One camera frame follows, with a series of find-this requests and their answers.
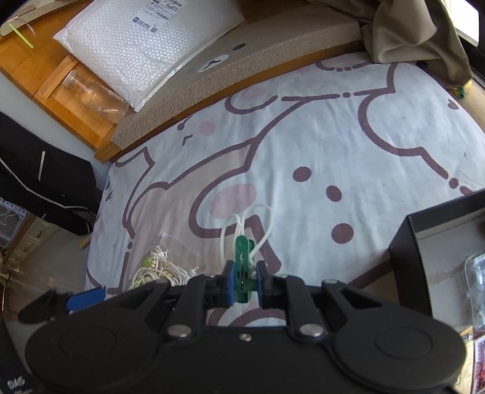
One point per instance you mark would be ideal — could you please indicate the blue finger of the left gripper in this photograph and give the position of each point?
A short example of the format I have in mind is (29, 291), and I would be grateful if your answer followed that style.
(85, 299)

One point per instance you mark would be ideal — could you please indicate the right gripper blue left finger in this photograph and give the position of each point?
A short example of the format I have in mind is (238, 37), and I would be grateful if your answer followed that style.
(228, 279)

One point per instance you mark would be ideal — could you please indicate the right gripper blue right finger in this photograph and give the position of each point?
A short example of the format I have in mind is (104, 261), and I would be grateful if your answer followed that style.
(262, 281)

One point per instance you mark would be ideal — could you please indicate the bagged cream cord flowers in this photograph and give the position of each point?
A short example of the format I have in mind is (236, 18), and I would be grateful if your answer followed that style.
(167, 260)

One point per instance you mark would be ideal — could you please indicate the clear capsule blister pack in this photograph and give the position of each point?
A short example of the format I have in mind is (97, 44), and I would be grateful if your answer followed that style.
(474, 276)

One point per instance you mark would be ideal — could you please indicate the red playing card box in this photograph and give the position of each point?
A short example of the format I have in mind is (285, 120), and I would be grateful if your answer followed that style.
(478, 386)

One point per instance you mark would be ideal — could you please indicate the patterned white bed sheet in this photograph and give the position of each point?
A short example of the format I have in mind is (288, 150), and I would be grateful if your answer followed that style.
(322, 164)

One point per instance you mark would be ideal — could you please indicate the black jacket white piping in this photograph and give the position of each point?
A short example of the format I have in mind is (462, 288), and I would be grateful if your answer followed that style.
(55, 186)

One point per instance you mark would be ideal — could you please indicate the black open gift box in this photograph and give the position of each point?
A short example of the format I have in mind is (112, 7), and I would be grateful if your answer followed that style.
(428, 255)

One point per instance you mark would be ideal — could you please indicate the clear plastic bottle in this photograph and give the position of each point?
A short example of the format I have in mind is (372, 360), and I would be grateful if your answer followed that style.
(98, 98)

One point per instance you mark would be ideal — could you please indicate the brown bear cushion mat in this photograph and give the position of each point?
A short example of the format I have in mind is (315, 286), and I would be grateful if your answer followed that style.
(294, 36)

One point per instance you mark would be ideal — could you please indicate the white bubble mailer package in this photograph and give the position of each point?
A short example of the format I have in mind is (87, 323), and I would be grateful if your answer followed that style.
(136, 46)

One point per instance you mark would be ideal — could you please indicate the wooden headboard shelf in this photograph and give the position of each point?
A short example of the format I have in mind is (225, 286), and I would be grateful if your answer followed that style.
(38, 65)

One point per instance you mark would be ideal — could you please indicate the green yellow small toy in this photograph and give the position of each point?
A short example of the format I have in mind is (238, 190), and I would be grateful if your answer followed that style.
(462, 91)

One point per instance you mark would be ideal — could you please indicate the beige curtain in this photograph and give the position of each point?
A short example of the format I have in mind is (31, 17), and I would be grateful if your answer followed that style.
(411, 31)

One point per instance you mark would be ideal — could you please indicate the wooden handled brush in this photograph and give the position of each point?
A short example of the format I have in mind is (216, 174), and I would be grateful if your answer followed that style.
(85, 242)

